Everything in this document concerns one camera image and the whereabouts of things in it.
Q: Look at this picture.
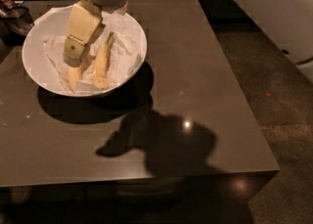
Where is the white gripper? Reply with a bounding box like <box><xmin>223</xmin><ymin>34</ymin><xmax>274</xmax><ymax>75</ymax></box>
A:
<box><xmin>64</xmin><ymin>0</ymin><xmax>128</xmax><ymax>67</ymax></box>

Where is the yellow banana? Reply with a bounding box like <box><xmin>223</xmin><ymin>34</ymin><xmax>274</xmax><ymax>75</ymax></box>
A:
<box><xmin>92</xmin><ymin>32</ymin><xmax>113</xmax><ymax>90</ymax></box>
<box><xmin>67</xmin><ymin>54</ymin><xmax>92</xmax><ymax>93</ymax></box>

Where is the white bowl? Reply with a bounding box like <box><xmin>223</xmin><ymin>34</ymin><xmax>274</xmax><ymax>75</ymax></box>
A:
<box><xmin>22</xmin><ymin>3</ymin><xmax>148</xmax><ymax>99</ymax></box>

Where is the white paper liner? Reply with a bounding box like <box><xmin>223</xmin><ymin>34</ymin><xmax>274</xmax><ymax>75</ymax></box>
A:
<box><xmin>33</xmin><ymin>5</ymin><xmax>145</xmax><ymax>93</ymax></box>

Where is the black wire basket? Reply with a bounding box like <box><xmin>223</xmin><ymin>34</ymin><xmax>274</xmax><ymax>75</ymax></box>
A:
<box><xmin>0</xmin><ymin>6</ymin><xmax>34</xmax><ymax>46</ymax></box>

